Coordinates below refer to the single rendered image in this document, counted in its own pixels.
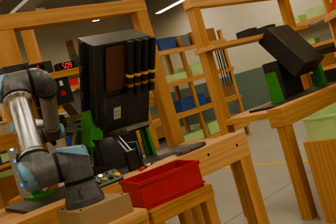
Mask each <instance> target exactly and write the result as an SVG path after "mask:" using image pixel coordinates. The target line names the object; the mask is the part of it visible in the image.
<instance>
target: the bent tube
mask: <svg viewBox="0 0 336 224"><path fill-rule="evenodd" d="M74 125H77V131H84V128H83V126H82V124H81V123H74ZM79 135H80V132H78V133H76V134H73V137H72V145H71V146H77V145H78V138H79Z"/></svg>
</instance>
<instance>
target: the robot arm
mask: <svg viewBox="0 0 336 224"><path fill-rule="evenodd" d="M57 93H58V86H57V83H56V81H55V79H54V78H53V77H52V76H51V75H50V74H49V73H48V72H46V71H44V70H42V69H39V68H29V69H25V70H20V71H16V72H11V73H5V74H3V75H0V104H3V105H4V106H5V107H6V108H8V109H9V113H10V116H11V120H12V121H11V123H10V131H11V133H12V134H15V135H16V138H17V142H18V146H19V149H20V153H21V155H20V156H19V158H18V163H17V164H16V165H15V167H16V170H17V172H18V175H19V177H20V180H21V182H22V184H23V187H24V189H25V190H26V191H27V192H33V191H37V190H38V191H39V190H40V189H43V188H47V187H50V186H53V185H56V184H60V183H63V182H64V185H65V207H66V210H67V211H71V210H76V209H80V208H84V207H87V206H90V205H93V204H95V203H98V202H100V201H102V200H104V199H105V195H104V192H103V191H102V189H101V188H100V186H99V185H98V183H97V181H96V179H95V176H94V172H93V168H92V165H91V161H90V157H89V156H90V155H89V154H88V151H87V148H86V146H84V145H82V144H81V145H75V146H68V147H61V148H56V149H55V153H51V154H50V153H49V151H48V150H47V149H46V148H43V144H45V143H48V142H50V143H51V144H52V146H55V145H57V142H56V141H57V140H59V139H62V138H65V137H66V136H70V135H73V134H76V133H79V132H80V131H81V130H77V125H76V124H74V119H73V118H71V119H70V120H69V121H66V118H65V116H64V114H59V112H58V104H57V97H56V95H57ZM35 95H37V96H38V97H39V102H40V107H41V113H42V119H35V118H34V115H33V111H32V108H31V105H30V102H31V101H32V96H35Z"/></svg>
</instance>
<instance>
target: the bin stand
mask: <svg viewBox="0 0 336 224"><path fill-rule="evenodd" d="M214 196H215V195H214V191H213V189H212V184H206V183H204V187H201V188H199V189H196V190H194V191H192V192H189V193H187V194H185V195H182V196H180V197H177V198H175V199H173V200H170V201H168V202H166V203H163V204H161V205H158V206H156V207H154V208H151V209H149V210H147V213H148V216H149V218H148V221H149V224H165V221H167V220H169V219H171V218H173V217H175V216H177V215H178V218H179V222H180V224H194V220H193V217H192V213H191V210H190V209H191V208H193V207H195V206H197V205H199V204H200V207H201V210H202V214H203V217H204V221H205V224H221V222H220V218H219V215H218V211H217V208H216V204H215V201H214V198H213V197H214Z"/></svg>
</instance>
